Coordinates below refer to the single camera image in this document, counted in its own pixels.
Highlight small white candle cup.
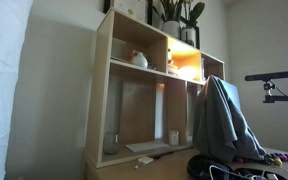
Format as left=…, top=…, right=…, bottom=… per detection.
left=168, top=129, right=180, bottom=146

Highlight black stereo camera bar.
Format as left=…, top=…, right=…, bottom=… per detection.
left=244, top=71, right=288, bottom=82

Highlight white box on shelf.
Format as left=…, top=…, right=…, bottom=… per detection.
left=111, top=37, right=128, bottom=62

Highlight white charging cable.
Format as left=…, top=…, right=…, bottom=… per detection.
left=208, top=164, right=288, bottom=180

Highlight light wooden shelf unit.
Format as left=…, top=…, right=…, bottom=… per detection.
left=84, top=8, right=226, bottom=169

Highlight white keyboard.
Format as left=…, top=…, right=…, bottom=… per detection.
left=125, top=140, right=170, bottom=153

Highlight grey cloth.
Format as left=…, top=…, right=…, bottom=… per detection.
left=192, top=75, right=267, bottom=164

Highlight thin black frame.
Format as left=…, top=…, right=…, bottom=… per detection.
left=179, top=15, right=202, bottom=50

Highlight green leafy plant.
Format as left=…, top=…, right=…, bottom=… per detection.
left=183, top=0, right=206, bottom=29
left=152, top=0, right=184, bottom=24

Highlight black zip bag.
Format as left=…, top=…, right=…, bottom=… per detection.
left=186, top=154, right=288, bottom=180

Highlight white fabric curtain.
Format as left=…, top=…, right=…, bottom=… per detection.
left=0, top=0, right=34, bottom=180

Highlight white ceramic teapot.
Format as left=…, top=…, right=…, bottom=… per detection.
left=130, top=50, right=149, bottom=70

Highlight colourful felt ball string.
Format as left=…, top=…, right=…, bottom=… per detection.
left=233, top=152, right=288, bottom=167

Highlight glowing round lamp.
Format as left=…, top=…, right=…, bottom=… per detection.
left=177, top=65, right=198, bottom=81

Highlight framed white picture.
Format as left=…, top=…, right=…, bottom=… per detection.
left=103, top=0, right=153, bottom=26

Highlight clear glass jar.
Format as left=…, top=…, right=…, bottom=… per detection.
left=103, top=131, right=121, bottom=155

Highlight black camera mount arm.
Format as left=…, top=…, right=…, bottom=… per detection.
left=262, top=81, right=288, bottom=104

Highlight white plant pot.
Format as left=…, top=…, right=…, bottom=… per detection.
left=162, top=20, right=182, bottom=39
left=180, top=27, right=197, bottom=47

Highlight white dongle adapter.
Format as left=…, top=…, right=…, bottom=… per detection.
left=134, top=155, right=155, bottom=170

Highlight stacked ceramic bowls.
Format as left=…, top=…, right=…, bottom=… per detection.
left=166, top=63, right=179, bottom=76

